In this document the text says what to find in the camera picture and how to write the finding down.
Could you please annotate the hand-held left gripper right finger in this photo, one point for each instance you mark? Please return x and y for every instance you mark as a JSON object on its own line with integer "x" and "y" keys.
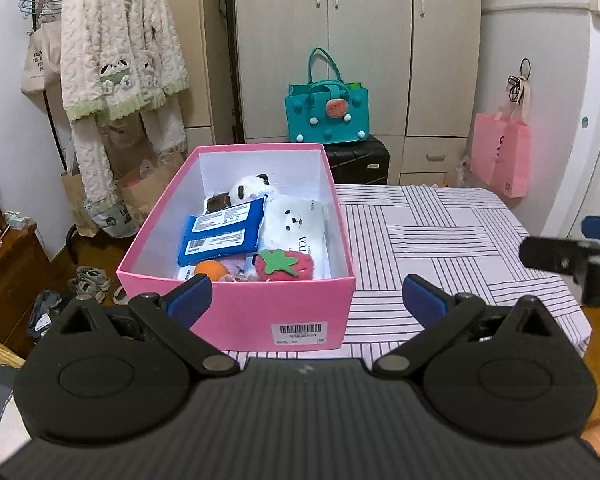
{"x": 425, "y": 300}

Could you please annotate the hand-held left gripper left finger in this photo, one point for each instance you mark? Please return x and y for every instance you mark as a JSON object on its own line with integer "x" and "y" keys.
{"x": 190, "y": 300}

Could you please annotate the orange makeup sponge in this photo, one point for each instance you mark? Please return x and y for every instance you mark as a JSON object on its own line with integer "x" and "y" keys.
{"x": 211, "y": 270}

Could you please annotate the floral fabric scrunchie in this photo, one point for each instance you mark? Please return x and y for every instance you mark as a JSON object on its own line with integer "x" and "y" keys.
{"x": 235, "y": 278}

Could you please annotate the purple plush toy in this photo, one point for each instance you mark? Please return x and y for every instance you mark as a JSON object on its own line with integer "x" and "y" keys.
{"x": 237, "y": 262}

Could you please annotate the pink cardboard box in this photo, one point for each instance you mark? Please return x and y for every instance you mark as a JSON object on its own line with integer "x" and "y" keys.
{"x": 250, "y": 310}

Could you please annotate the blue tissue packet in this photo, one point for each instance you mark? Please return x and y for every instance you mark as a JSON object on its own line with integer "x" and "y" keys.
{"x": 220, "y": 232}

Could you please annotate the red strawberry plush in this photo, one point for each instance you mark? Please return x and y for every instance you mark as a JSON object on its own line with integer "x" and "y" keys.
{"x": 292, "y": 266}

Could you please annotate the white round plush toy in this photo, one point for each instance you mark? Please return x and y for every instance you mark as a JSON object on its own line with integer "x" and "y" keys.
{"x": 250, "y": 189}

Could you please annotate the white tissue packet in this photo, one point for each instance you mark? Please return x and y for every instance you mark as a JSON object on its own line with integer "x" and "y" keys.
{"x": 292, "y": 222}

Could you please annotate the striped tablecloth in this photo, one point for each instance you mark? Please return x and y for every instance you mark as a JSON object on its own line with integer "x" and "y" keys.
{"x": 455, "y": 240}

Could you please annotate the pink paper bag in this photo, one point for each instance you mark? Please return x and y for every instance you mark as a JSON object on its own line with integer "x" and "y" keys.
{"x": 505, "y": 160}

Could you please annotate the white printed bag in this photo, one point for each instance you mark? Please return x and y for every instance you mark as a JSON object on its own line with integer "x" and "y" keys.
{"x": 112, "y": 220}

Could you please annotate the brown paper bag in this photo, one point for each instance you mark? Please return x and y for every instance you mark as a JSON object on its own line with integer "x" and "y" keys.
{"x": 77, "y": 200}
{"x": 150, "y": 190}

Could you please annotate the white plastic bag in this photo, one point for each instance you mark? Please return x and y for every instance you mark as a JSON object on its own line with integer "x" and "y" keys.
{"x": 461, "y": 172}

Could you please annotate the black floor bag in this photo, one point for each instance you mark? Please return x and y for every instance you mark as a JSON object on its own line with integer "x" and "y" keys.
{"x": 45, "y": 315}

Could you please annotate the black suitcase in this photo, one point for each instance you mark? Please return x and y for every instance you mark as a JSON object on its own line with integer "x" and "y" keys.
{"x": 360, "y": 160}

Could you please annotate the wooden side cabinet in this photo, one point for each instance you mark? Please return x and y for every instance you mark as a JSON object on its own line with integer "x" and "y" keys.
{"x": 15, "y": 280}

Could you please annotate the teal felt handbag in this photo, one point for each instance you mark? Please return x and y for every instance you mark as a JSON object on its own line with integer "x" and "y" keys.
{"x": 320, "y": 125}

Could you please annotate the beige tall cabinet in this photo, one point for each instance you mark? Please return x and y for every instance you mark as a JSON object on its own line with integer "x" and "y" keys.
{"x": 205, "y": 60}

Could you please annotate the black clothes rack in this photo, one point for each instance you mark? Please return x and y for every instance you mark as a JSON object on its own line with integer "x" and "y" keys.
{"x": 232, "y": 60}

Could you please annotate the grey three-door wardrobe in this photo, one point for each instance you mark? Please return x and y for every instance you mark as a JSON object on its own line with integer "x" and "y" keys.
{"x": 370, "y": 60}

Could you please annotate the cream fluffy cardigan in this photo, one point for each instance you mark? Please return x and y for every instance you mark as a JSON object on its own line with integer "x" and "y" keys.
{"x": 115, "y": 35}

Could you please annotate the beige tote bag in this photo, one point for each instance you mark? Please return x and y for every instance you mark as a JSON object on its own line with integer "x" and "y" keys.
{"x": 37, "y": 65}

